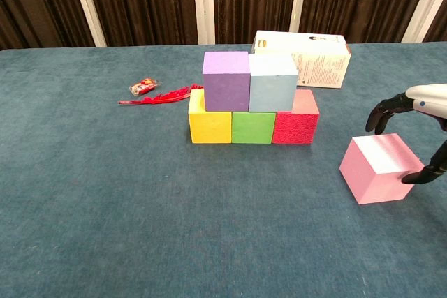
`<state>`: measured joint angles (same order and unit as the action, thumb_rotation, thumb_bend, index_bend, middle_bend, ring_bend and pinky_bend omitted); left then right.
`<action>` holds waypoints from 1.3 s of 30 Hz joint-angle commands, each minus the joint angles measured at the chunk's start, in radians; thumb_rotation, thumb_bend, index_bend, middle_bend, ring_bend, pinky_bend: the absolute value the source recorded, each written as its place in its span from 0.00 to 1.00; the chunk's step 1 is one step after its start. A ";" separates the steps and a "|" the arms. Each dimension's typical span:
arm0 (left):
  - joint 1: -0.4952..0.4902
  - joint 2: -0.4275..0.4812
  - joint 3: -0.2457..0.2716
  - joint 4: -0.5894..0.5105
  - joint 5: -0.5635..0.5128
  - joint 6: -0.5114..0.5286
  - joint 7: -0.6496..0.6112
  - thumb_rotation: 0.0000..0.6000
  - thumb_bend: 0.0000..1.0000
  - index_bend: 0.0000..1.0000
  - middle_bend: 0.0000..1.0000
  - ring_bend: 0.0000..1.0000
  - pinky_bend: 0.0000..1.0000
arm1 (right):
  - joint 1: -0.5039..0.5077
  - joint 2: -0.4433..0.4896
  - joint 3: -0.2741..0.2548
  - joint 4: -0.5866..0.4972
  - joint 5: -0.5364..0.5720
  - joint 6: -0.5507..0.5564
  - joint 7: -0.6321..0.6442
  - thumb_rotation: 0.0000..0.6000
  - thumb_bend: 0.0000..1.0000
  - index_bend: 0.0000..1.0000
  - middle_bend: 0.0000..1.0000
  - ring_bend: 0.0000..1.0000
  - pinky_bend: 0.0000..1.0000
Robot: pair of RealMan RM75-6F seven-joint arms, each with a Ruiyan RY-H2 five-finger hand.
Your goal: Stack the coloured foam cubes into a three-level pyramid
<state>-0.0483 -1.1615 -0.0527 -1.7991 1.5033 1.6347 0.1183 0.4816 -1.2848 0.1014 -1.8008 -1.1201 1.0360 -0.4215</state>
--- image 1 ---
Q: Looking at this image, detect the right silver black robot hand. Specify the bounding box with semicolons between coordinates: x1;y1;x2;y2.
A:
365;83;447;185

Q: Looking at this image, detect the pink foam cube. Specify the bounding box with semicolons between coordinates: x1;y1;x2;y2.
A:
339;133;425;205

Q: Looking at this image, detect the red foam cube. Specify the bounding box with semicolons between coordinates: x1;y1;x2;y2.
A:
271;89;321;145

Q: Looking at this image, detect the light blue foam cube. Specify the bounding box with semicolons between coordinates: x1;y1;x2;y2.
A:
247;53;300;114

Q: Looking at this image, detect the purple foam cube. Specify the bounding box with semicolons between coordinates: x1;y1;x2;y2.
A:
202;51;251;112

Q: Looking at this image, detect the yellow foam cube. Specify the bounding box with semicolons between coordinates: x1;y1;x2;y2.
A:
188;88;233;144

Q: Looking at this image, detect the white printed cardboard box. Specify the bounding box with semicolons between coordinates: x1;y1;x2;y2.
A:
251;30;352;89

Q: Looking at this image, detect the green foam cube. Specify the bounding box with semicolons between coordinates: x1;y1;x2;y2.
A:
231;110;277;145

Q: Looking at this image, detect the blue felt table cloth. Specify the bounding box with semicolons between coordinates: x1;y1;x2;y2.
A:
0;42;447;298

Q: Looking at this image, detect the red feather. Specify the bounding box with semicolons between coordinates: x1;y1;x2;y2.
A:
117;83;205;105

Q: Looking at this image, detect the red wrapped candy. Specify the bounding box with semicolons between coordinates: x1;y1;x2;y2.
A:
128;77;163;97

